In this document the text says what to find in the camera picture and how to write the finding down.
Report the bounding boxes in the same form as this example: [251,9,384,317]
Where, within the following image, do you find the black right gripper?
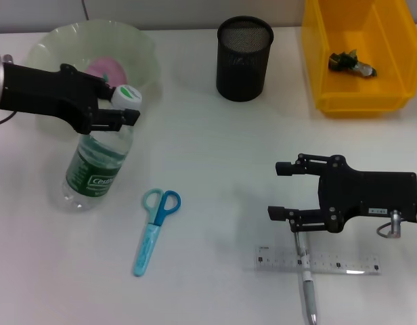
[267,153,417,234]

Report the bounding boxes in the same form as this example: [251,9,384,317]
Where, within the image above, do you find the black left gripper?
[1,62,141,135]

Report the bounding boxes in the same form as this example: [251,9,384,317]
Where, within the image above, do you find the pink toy peach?
[85,56,129,85]

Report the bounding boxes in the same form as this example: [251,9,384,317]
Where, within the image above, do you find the clear green-label water bottle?
[61,84,144,213]

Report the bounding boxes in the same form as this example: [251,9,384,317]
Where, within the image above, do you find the green plastic wrapper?
[328,49,378,79]

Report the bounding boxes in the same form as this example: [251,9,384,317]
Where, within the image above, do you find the green wavy glass fruit plate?
[27,22,161,139]

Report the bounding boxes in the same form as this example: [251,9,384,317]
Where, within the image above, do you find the transparent plastic ruler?
[254,245,382,276]

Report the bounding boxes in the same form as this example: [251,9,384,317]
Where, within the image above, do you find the silver white pen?
[294,232,320,325]

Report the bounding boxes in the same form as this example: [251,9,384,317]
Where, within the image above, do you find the blue capped scissors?
[132,188,181,277]

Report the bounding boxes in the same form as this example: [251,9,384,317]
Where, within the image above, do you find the black mesh pen holder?
[215,16,274,102]

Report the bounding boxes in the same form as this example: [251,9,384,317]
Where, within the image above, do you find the yellow plastic bin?
[300,0,417,118]

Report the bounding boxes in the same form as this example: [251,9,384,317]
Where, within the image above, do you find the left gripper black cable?
[0,110,18,128]

